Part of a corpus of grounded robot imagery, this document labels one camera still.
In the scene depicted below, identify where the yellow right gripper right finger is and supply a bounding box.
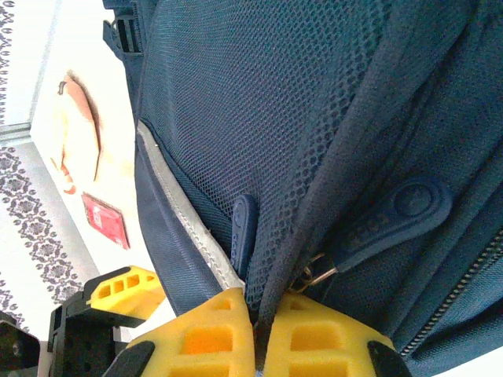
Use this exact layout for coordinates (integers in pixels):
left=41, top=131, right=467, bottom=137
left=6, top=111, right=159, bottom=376
left=263, top=294, right=413, bottom=377

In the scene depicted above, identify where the red card packet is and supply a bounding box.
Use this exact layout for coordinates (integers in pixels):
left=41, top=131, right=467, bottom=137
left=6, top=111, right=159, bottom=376
left=81, top=191, right=130, bottom=251

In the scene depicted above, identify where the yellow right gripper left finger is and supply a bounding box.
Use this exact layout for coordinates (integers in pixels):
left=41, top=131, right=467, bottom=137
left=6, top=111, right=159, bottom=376
left=113, top=288, right=256, bottom=377

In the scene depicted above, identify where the aluminium frame post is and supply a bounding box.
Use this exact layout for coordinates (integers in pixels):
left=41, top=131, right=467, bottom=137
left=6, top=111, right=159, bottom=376
left=0, top=0, right=64, bottom=145

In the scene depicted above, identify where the navy blue backpack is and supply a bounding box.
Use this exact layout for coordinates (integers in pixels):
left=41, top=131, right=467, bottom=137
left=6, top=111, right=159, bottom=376
left=101, top=0, right=503, bottom=377

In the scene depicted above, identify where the pink striped pencil case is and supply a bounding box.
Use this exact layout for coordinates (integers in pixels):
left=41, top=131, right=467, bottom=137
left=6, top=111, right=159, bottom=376
left=50, top=70, right=105, bottom=196

